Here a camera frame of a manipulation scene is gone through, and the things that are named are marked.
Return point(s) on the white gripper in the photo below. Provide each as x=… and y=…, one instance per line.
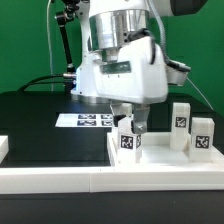
x=138, y=77

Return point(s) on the white square table top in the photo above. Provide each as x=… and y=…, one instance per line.
x=156, y=151

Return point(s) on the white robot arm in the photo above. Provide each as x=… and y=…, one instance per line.
x=109, y=25

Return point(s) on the printed tag sheet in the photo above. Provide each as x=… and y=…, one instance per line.
x=84, y=120

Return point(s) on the white U-shaped fence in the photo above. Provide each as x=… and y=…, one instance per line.
x=109, y=179

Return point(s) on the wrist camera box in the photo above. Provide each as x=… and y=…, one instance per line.
x=177, y=73

